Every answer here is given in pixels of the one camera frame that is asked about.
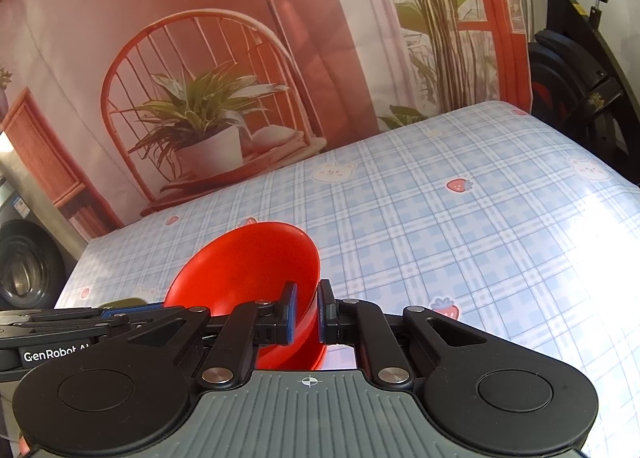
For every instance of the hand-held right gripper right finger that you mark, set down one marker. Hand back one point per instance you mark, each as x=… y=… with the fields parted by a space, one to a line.
x=325 y=313

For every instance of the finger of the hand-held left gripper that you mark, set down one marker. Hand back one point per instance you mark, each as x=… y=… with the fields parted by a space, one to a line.
x=130 y=309

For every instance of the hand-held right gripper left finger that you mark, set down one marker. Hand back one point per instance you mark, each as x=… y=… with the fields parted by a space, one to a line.
x=292 y=313

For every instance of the green square plate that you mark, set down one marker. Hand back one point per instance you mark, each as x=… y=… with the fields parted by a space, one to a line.
x=122 y=302

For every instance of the red bowl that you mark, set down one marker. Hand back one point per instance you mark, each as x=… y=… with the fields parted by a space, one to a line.
x=240 y=268

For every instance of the grey washing machine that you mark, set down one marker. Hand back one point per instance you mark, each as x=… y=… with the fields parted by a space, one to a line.
x=25 y=268

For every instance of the blue plaid tablecloth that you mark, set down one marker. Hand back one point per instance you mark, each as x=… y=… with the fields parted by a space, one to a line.
x=450 y=248

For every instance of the printed room backdrop cloth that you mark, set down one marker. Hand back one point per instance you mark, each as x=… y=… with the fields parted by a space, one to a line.
x=150 y=13

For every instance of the black exercise bike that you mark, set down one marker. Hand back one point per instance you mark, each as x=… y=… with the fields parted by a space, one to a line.
x=590 y=103

